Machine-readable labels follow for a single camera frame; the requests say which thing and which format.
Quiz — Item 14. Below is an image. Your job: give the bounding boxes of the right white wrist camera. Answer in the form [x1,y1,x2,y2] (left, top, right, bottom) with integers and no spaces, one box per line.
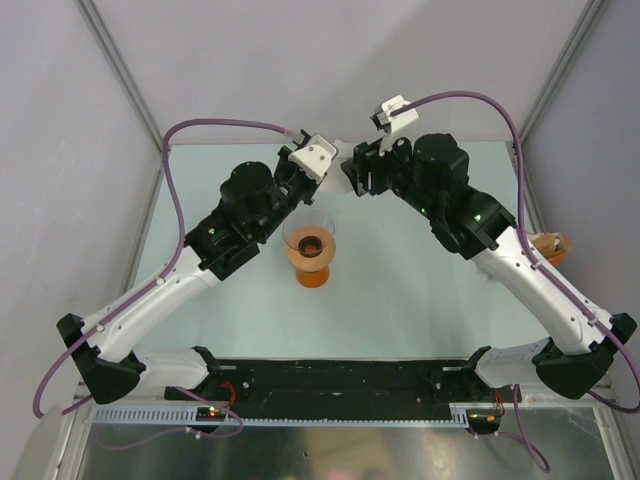
[371,95,419,155]

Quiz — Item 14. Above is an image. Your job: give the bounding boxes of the purple cable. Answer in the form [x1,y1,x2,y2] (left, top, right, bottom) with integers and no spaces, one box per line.
[389,91,640,475]
[32,118,306,449]

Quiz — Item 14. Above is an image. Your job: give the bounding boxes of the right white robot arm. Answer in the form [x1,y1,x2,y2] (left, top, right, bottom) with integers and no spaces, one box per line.
[341,134,637,401]

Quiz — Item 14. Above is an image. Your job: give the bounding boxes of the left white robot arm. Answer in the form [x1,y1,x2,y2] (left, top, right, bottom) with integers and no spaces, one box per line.
[57,145,335,404]

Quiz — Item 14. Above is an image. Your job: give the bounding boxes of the stack of paper filters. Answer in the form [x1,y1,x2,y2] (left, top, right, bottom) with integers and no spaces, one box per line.
[529,232,562,260]

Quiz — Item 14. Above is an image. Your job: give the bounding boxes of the right aluminium frame post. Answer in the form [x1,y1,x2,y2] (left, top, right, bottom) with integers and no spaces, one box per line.
[520,0,611,147]

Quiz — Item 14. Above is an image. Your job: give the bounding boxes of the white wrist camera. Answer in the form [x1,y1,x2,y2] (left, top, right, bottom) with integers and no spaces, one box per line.
[371,95,419,155]
[288,134,338,185]

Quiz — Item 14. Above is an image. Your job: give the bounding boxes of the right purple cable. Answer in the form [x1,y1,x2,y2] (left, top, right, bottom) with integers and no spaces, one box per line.
[389,91,640,475]

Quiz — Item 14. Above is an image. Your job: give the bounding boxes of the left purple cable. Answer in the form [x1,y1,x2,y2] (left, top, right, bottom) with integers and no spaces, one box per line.
[32,118,306,449]

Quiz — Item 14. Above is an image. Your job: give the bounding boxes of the aluminium frame post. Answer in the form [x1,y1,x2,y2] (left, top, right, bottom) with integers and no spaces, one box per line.
[74,0,162,153]
[520,0,611,147]

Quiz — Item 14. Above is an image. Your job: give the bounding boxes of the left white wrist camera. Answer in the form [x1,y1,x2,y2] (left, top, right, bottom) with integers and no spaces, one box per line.
[288,134,338,185]

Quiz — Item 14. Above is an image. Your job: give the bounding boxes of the white slotted cable duct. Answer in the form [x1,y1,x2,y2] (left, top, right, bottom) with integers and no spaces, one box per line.
[89,402,501,429]

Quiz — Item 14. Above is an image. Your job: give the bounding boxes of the white paper coffee filter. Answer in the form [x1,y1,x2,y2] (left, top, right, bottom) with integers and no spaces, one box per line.
[317,140,355,194]

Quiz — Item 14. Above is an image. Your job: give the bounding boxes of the orange glass carafe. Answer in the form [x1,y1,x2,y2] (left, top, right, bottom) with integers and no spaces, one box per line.
[295,267,330,289]

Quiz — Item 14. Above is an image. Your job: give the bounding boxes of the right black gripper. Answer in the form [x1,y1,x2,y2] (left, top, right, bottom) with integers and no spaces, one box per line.
[340,126,440,221]

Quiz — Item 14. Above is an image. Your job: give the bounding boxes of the orange filter holder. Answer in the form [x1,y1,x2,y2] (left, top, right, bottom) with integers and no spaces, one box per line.
[548,232,572,267]

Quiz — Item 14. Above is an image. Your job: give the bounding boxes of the clear glass dripper cone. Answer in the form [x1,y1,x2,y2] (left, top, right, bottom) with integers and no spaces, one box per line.
[282,207,335,258]

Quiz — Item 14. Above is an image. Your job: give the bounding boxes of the wooden dripper ring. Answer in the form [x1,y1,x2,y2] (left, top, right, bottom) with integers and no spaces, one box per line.
[283,225,337,273]

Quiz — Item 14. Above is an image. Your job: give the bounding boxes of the left aluminium frame post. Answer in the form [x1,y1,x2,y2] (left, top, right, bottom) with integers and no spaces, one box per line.
[74,0,162,153]

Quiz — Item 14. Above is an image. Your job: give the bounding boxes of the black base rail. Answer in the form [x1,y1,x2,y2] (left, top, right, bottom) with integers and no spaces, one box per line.
[193,359,515,423]

